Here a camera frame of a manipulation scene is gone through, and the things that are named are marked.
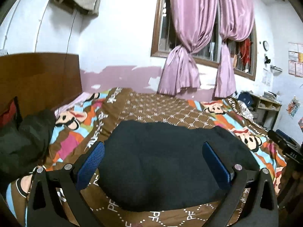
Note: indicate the right pink curtain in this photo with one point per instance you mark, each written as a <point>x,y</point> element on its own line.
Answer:
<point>236,24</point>

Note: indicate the paper wall posters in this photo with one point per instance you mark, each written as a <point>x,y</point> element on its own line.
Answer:
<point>295,59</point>

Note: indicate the wooden side shelf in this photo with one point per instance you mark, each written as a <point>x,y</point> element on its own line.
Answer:
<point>265,111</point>

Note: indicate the round wall clock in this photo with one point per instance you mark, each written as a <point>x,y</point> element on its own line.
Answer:
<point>265,45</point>

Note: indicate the colourful cartoon bedspread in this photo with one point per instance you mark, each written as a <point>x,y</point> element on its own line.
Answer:
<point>74,129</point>

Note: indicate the brown wooden window frame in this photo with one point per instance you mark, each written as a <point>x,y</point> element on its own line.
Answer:
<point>244,54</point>

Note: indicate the brown wooden headboard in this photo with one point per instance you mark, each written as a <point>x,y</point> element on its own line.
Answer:
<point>39,80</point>

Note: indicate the pink curtain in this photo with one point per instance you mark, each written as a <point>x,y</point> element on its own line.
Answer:
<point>193,22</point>
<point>236,24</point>

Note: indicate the large black jacket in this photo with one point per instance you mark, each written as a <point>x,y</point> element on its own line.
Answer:
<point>157,166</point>

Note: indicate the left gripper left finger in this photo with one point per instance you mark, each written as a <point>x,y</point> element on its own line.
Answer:
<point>44,206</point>

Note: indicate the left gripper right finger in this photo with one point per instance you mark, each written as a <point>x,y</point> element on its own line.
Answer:
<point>260,207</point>

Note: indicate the left pink curtain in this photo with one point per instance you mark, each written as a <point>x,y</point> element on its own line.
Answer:
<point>193,22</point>

